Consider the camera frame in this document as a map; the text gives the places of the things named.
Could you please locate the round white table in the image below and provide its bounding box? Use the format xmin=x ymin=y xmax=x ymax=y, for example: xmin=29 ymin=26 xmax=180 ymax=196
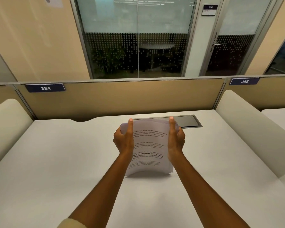
xmin=139 ymin=43 xmax=176 ymax=69

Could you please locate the black and white door sign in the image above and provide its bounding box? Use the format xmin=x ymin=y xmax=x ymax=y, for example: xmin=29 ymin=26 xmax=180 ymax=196
xmin=202 ymin=5 xmax=218 ymax=16

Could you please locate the person's right forearm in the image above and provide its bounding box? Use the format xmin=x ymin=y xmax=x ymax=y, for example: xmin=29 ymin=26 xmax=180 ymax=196
xmin=168 ymin=155 xmax=251 ymax=228

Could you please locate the beige desk partition panel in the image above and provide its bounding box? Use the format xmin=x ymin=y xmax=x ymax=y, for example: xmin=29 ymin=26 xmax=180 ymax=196
xmin=14 ymin=78 xmax=226 ymax=121
xmin=222 ymin=75 xmax=285 ymax=112
xmin=0 ymin=83 xmax=30 ymax=112

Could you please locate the person's right hand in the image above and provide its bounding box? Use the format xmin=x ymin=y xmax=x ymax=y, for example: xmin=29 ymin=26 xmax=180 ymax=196
xmin=167 ymin=117 xmax=186 ymax=164

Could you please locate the white paper wall notice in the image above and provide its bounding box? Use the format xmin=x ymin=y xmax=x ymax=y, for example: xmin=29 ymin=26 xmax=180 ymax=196
xmin=45 ymin=0 xmax=64 ymax=8

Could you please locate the cream sleeve cuff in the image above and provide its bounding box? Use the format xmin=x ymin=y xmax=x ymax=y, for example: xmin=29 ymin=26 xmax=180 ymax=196
xmin=57 ymin=218 xmax=87 ymax=228

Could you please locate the black desk cable hatch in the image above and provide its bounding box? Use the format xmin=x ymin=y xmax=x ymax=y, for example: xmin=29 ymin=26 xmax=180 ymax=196
xmin=173 ymin=115 xmax=203 ymax=129

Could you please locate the green potted plant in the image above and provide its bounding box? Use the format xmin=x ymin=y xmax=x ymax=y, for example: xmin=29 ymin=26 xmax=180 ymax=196
xmin=91 ymin=44 xmax=126 ymax=77

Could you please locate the stack of printed paper sheets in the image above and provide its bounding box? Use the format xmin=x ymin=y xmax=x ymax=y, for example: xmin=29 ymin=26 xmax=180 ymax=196
xmin=120 ymin=119 xmax=182 ymax=177

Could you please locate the cream curved side divider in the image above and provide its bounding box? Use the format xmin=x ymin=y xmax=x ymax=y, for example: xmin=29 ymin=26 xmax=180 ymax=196
xmin=215 ymin=90 xmax=285 ymax=178
xmin=0 ymin=99 xmax=34 ymax=173

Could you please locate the navy desk number label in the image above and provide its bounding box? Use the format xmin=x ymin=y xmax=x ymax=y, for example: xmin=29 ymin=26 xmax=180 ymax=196
xmin=229 ymin=78 xmax=261 ymax=86
xmin=24 ymin=84 xmax=66 ymax=93

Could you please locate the glass door with metal handle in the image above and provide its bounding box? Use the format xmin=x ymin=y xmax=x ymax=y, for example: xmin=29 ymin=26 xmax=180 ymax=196
xmin=199 ymin=0 xmax=284 ymax=77

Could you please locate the person's left hand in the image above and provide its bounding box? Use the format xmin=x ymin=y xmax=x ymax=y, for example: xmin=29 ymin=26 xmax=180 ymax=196
xmin=113 ymin=118 xmax=135 ymax=159

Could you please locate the person's left forearm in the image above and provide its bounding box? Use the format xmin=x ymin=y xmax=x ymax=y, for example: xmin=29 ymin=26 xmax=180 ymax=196
xmin=68 ymin=153 xmax=133 ymax=228

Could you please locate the glass window with dotted film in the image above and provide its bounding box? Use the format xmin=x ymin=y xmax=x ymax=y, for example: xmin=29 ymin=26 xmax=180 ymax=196
xmin=70 ymin=0 xmax=201 ymax=80

